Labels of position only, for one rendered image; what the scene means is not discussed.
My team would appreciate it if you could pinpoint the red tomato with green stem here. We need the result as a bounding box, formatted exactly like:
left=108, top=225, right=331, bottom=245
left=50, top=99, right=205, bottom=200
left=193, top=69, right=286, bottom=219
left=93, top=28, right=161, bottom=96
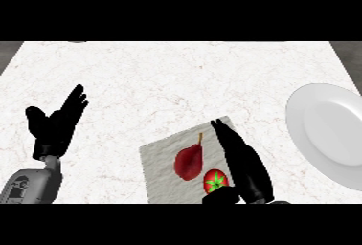
left=202, top=168, right=230, bottom=195

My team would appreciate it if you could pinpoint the white round plate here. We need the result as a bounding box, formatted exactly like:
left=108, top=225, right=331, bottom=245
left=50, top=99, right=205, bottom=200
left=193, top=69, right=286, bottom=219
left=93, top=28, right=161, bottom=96
left=284, top=82, right=362, bottom=192

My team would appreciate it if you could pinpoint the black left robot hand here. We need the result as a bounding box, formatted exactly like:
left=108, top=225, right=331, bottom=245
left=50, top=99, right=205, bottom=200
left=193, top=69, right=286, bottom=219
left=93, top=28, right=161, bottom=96
left=23, top=83, right=90, bottom=161

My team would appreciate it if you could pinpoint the pale grey placemat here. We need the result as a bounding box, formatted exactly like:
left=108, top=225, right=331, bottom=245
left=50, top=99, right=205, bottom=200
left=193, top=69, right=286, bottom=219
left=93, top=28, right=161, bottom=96
left=139, top=115, right=247, bottom=205

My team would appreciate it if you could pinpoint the red pear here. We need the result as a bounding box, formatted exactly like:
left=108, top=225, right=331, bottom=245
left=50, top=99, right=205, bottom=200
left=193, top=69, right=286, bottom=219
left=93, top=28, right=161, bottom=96
left=173, top=132, right=205, bottom=182

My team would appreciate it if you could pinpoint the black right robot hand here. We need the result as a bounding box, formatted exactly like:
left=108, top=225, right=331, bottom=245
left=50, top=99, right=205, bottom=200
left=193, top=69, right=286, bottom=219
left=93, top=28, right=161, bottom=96
left=201, top=118, right=276, bottom=205

